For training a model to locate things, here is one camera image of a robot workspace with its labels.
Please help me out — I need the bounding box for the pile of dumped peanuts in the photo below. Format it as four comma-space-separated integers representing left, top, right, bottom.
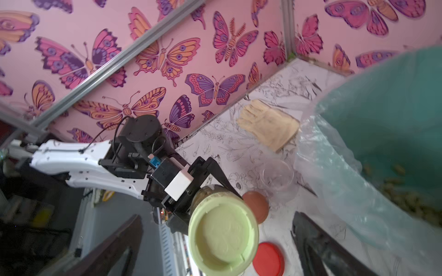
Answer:
361, 160, 442, 228

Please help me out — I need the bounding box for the light green jar lid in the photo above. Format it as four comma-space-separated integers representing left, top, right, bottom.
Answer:
188, 192, 259, 276

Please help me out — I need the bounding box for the brown jar lid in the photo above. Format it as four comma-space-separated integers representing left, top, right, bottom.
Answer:
242, 191, 270, 224

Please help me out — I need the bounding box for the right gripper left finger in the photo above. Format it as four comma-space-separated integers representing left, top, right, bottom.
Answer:
65, 215, 143, 276

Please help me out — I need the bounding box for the green lid peanut jar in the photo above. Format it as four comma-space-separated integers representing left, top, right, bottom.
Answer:
190, 185, 236, 214

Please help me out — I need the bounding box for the left beige cloth glove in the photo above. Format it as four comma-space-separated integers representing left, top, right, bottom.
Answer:
237, 100, 300, 152

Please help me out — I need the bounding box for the mint green trash bin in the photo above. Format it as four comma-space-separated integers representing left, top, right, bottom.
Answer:
317, 46, 442, 170

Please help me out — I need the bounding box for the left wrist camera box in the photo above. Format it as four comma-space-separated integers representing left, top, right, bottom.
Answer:
151, 157, 194, 201

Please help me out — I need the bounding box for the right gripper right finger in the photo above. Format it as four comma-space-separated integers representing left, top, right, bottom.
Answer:
291, 212, 375, 276

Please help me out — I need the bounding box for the red jar lid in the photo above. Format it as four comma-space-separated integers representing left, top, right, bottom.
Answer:
253, 242, 285, 276

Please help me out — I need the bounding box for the clear plastic bin liner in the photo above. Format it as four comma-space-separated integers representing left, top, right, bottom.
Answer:
293, 44, 442, 276

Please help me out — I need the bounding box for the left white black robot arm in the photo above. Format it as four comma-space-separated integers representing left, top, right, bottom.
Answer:
7, 115, 234, 234

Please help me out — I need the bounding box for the peanut jar clear plastic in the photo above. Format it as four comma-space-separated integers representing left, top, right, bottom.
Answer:
260, 159, 295, 193

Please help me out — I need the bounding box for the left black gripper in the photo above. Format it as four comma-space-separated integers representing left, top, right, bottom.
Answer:
142, 156, 242, 235

